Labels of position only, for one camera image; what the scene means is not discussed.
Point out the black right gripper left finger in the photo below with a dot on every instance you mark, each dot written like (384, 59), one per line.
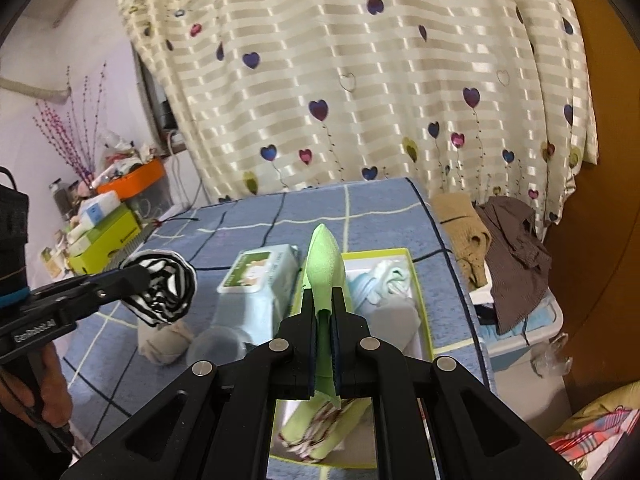
(212, 422)

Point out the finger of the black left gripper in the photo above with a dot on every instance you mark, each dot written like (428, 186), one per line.
(66, 310)
(114, 283)

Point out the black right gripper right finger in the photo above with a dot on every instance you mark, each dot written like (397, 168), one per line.
(434, 420)

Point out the black white striped sock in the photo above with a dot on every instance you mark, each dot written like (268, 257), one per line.
(172, 285)

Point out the green patterned cloth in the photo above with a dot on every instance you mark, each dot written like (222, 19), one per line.
(318, 426)

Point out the yellow-green shoe box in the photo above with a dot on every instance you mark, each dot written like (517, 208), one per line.
(92, 252)

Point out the striped tray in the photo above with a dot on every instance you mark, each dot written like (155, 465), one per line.
(130, 247)

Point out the white blue tissue box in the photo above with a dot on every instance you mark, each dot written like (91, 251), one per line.
(98, 208)

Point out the blue checked tablecloth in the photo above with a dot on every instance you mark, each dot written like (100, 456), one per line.
(363, 216)

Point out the clear round plastic container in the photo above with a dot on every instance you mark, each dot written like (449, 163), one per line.
(219, 345)

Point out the beige rolled sock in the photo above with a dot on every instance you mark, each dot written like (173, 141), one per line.
(164, 344)

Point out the orange storage bin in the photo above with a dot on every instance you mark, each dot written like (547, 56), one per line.
(136, 181)

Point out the grey white sock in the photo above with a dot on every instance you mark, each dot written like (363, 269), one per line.
(400, 327)

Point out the white storage bin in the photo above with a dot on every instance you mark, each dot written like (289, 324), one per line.
(537, 395)

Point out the wet wipes pack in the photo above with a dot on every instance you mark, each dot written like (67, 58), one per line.
(256, 295)

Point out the pink branch decoration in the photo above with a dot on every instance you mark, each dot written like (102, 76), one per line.
(72, 128)

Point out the green white cardboard box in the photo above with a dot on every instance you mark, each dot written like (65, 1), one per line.
(358, 450)

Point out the plaid pillow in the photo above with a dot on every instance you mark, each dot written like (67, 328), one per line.
(601, 441)

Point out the brown checked shirt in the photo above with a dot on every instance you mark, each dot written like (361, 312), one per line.
(518, 262)

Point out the tan knitted garment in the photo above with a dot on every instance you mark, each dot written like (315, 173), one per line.
(469, 237)

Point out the wooden wardrobe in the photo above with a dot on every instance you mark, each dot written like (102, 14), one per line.
(595, 247)

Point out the cream heart-patterned curtain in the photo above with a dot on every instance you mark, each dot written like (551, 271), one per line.
(487, 97)

